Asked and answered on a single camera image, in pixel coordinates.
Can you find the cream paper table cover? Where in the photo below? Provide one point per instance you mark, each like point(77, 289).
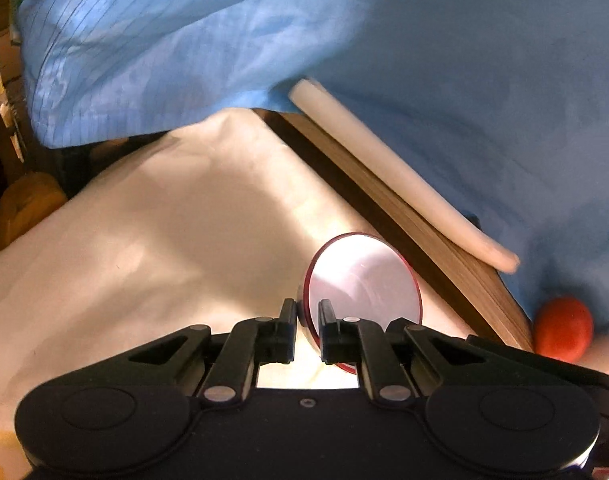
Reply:
point(210, 224)

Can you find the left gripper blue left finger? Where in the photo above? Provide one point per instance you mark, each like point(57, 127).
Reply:
point(251, 343)

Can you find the white rolling pin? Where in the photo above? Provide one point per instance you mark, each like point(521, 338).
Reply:
point(363, 144)

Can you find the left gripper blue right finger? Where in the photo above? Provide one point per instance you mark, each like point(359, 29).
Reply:
point(363, 344)

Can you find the red tomato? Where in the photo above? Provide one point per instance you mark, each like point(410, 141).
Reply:
point(563, 330)

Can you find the orange wooden chair knob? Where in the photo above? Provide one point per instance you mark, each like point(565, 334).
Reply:
point(26, 202)

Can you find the white red-rimmed bowl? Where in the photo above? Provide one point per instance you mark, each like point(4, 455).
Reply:
point(362, 276)

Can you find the wooden cutting board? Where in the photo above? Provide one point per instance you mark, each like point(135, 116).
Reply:
point(473, 289)

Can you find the white thermos cup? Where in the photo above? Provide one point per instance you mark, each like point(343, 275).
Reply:
point(597, 355)

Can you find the blue hanging garment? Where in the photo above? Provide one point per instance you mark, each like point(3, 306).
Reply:
point(501, 105)

